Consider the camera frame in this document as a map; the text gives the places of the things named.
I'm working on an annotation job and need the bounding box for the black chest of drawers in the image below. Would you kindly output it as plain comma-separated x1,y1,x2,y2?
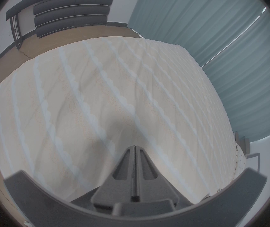
33,0,113,38

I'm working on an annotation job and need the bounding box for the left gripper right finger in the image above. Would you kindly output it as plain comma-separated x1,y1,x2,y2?
136,146,178,209

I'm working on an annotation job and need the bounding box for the bed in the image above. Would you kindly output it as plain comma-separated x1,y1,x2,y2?
0,36,261,204

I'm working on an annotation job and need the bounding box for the grey bedside table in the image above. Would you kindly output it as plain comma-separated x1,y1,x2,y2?
233,131,250,154

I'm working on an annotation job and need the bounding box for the white printed pillow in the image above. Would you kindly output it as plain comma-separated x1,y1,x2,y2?
235,143,247,178

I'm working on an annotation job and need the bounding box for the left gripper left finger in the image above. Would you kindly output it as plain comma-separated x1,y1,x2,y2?
91,145,135,209

